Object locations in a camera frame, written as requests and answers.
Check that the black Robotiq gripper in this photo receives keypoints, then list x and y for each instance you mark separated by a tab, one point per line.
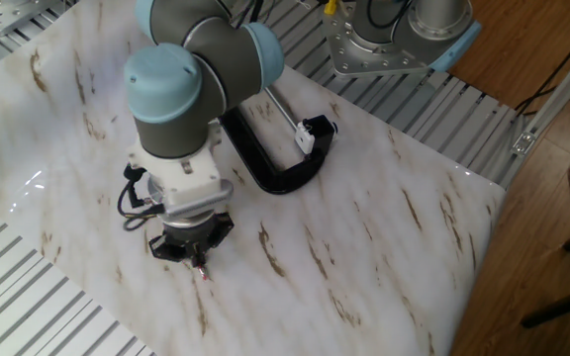
188	236

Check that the red pencil with eraser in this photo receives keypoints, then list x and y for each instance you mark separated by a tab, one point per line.
202	273

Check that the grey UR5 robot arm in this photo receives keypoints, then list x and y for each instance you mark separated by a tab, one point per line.
166	84

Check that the black and white pencil sharpener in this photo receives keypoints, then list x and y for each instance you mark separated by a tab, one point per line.
306	141

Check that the black metal C-clamp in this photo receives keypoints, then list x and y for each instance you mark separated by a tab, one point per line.
250	148

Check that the yellow plastic object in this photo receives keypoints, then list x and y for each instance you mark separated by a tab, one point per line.
331	7

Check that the silver spare mounting plate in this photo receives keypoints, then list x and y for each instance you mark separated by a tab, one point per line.
8	17

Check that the black stand leg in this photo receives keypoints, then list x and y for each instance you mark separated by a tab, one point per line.
562	305

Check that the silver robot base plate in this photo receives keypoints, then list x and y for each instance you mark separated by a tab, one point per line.
364	62

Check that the aluminium frame post with bracket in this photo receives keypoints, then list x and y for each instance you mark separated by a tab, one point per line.
557	109

